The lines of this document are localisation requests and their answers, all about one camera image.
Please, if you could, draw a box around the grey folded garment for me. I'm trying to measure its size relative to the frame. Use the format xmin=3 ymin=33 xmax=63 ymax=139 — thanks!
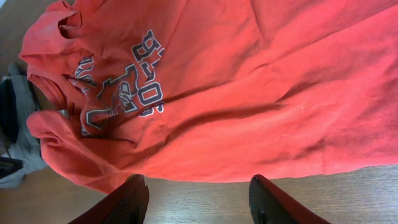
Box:
xmin=1 ymin=63 xmax=47 ymax=189

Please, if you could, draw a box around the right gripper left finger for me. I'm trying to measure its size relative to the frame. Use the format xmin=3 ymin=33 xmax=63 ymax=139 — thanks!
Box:
xmin=70 ymin=175 xmax=149 ymax=224

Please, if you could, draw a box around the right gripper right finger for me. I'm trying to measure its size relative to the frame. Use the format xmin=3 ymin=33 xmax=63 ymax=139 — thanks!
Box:
xmin=249 ymin=174 xmax=330 ymax=224

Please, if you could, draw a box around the red printed t-shirt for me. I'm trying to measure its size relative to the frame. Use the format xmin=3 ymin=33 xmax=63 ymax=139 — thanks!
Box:
xmin=20 ymin=0 xmax=397 ymax=194

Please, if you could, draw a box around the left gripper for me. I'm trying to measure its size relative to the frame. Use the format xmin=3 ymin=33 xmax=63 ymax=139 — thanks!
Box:
xmin=0 ymin=156 xmax=23 ymax=179

